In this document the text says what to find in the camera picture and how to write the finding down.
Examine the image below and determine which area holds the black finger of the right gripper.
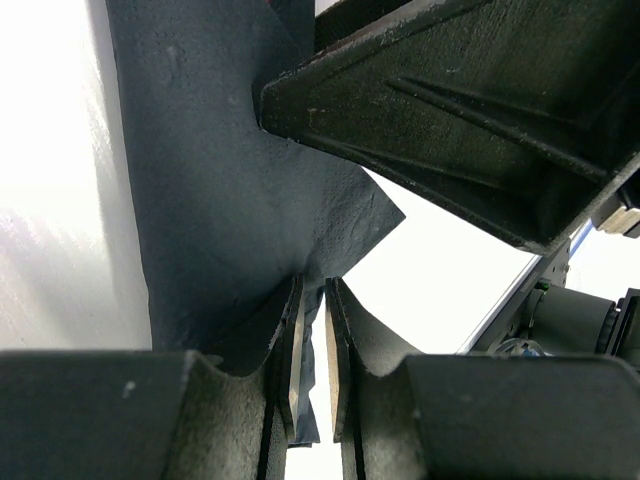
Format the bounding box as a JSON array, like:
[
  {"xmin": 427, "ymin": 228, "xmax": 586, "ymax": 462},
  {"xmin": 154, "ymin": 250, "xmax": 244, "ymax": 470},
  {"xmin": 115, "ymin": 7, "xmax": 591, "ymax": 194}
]
[{"xmin": 260, "ymin": 0, "xmax": 639, "ymax": 255}]

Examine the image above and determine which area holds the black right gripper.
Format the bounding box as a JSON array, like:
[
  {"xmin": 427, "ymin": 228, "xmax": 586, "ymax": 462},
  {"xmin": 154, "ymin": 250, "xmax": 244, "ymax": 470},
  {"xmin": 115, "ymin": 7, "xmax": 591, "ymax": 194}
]
[{"xmin": 463, "ymin": 189, "xmax": 639, "ymax": 369}]

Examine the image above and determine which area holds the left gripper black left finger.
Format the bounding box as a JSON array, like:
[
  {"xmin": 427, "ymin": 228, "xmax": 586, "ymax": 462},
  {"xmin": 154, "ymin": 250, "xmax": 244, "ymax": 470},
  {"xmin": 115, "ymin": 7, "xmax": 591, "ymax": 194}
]
[{"xmin": 164, "ymin": 275, "xmax": 305, "ymax": 479}]

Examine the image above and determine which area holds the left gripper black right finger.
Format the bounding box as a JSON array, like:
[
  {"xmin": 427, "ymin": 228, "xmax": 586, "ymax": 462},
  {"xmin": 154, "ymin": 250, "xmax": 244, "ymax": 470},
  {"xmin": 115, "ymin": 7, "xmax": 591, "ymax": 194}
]
[{"xmin": 325, "ymin": 277, "xmax": 427, "ymax": 479}]

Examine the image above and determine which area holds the black paper napkin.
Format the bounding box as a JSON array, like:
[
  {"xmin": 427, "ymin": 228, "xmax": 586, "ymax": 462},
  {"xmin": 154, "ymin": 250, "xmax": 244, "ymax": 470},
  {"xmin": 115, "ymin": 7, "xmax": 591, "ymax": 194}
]
[{"xmin": 104, "ymin": 0, "xmax": 407, "ymax": 449}]

